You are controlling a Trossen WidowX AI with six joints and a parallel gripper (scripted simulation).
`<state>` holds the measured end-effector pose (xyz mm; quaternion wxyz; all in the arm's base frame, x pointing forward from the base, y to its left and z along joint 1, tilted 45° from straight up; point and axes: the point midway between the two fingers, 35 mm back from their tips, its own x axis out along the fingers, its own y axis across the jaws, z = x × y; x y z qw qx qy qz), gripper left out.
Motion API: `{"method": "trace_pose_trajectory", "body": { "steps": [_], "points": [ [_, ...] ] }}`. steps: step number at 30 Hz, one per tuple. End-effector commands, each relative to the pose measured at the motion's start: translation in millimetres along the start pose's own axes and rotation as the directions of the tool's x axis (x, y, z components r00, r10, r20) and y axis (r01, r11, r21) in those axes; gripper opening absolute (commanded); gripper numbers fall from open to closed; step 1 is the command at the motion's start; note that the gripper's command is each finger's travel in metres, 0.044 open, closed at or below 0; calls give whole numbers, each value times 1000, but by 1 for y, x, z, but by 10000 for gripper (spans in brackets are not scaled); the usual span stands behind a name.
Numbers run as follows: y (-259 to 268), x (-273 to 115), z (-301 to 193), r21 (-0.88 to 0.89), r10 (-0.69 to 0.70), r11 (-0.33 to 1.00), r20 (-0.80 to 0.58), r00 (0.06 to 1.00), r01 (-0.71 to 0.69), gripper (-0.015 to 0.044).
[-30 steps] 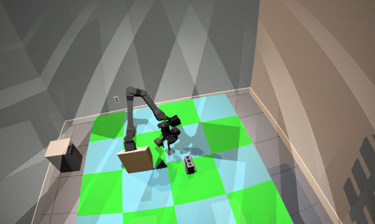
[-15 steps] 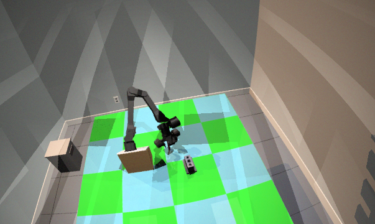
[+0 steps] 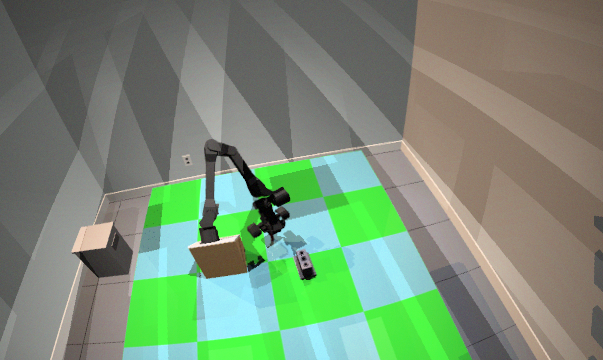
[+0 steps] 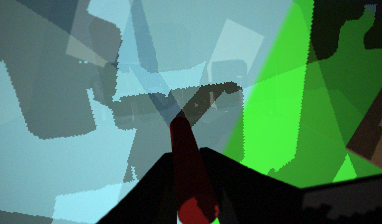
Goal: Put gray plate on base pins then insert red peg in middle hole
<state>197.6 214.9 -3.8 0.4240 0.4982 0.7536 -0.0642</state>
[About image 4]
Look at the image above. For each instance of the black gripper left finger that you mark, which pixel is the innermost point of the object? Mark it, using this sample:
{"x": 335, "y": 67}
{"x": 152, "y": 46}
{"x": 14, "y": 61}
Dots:
{"x": 151, "y": 201}

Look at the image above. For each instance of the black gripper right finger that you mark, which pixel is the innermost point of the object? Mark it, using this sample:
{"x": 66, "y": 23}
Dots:
{"x": 246, "y": 196}

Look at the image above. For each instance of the dark red peg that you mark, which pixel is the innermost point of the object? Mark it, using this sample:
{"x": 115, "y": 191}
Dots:
{"x": 196, "y": 201}

